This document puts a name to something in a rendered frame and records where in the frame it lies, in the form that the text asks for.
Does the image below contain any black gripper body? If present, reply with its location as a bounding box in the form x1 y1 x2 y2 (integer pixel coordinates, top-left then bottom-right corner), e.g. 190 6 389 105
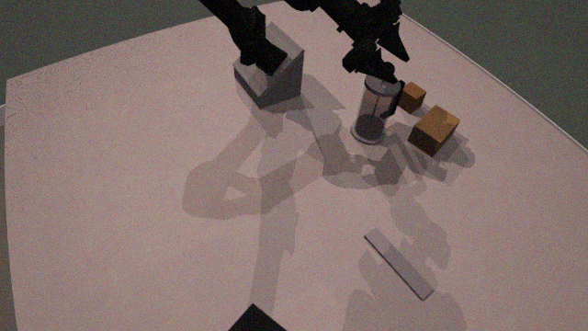
336 1 400 74

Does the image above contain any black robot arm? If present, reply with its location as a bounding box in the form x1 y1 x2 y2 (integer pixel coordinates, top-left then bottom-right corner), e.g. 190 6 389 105
199 0 402 76

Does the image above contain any glass french press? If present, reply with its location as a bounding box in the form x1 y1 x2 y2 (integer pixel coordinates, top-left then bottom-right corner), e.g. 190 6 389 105
350 75 405 144

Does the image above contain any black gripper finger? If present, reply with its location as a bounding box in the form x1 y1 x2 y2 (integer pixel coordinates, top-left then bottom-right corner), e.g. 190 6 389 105
354 47 398 84
377 21 410 63

